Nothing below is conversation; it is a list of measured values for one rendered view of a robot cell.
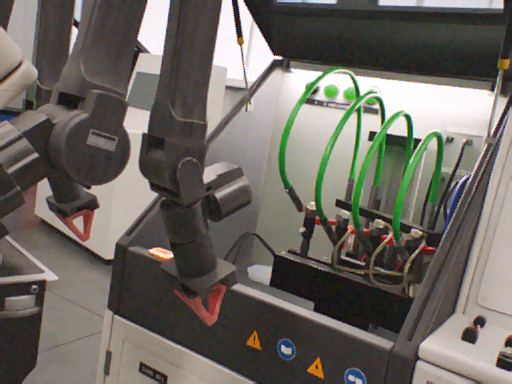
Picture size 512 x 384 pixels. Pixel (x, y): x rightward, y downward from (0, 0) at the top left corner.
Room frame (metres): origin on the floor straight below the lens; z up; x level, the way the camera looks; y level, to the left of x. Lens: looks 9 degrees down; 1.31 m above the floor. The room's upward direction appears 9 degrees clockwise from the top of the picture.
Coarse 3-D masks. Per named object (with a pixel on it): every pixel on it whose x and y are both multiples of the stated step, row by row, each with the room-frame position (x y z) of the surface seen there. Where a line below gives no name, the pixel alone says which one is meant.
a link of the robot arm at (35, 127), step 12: (48, 108) 0.61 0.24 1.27; (60, 108) 0.60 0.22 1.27; (72, 108) 0.59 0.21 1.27; (12, 120) 0.58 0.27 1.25; (24, 120) 0.57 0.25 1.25; (36, 120) 0.56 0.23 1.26; (48, 120) 0.56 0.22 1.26; (24, 132) 0.54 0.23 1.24; (36, 132) 0.55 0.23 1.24; (48, 132) 0.56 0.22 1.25; (36, 144) 0.55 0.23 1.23; (48, 144) 0.56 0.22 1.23; (48, 156) 0.56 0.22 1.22; (48, 168) 0.56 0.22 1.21; (72, 180) 0.62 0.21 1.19
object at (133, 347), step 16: (128, 320) 1.17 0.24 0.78; (112, 336) 1.19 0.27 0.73; (128, 336) 1.16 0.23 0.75; (144, 336) 1.13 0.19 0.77; (160, 336) 1.12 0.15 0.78; (112, 352) 1.18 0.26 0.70; (128, 352) 1.16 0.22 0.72; (144, 352) 1.13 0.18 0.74; (160, 352) 1.11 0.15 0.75; (176, 352) 1.09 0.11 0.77; (192, 352) 1.07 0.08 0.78; (112, 368) 1.18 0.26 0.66; (128, 368) 1.15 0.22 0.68; (144, 368) 1.13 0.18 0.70; (160, 368) 1.10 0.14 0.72; (176, 368) 1.08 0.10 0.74; (192, 368) 1.06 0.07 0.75; (208, 368) 1.04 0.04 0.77; (224, 368) 1.02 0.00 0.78
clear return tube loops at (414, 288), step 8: (384, 224) 1.14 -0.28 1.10; (424, 232) 1.10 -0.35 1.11; (424, 240) 1.09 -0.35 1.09; (336, 248) 1.08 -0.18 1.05; (336, 256) 1.08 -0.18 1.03; (336, 264) 1.08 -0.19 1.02; (408, 264) 1.00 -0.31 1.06; (360, 272) 1.09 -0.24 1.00; (368, 272) 1.09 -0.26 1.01; (376, 272) 1.09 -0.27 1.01; (384, 272) 1.08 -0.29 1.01; (392, 272) 1.08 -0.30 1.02; (408, 280) 1.06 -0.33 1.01; (416, 280) 1.07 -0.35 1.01; (400, 288) 1.04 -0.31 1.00; (416, 288) 1.06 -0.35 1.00; (408, 296) 1.00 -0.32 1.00
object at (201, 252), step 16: (208, 240) 0.71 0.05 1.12; (176, 256) 0.70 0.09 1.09; (192, 256) 0.70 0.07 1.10; (208, 256) 0.71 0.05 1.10; (176, 272) 0.73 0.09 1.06; (192, 272) 0.70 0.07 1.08; (208, 272) 0.71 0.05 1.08; (224, 272) 0.71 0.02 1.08; (192, 288) 0.69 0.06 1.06; (208, 288) 0.68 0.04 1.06
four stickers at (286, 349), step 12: (252, 336) 0.99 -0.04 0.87; (276, 348) 0.96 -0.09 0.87; (288, 348) 0.95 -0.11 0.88; (288, 360) 0.95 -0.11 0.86; (312, 360) 0.92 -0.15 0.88; (324, 360) 0.91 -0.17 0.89; (312, 372) 0.92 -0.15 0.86; (324, 372) 0.91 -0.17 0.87; (348, 372) 0.89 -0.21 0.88; (360, 372) 0.88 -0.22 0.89
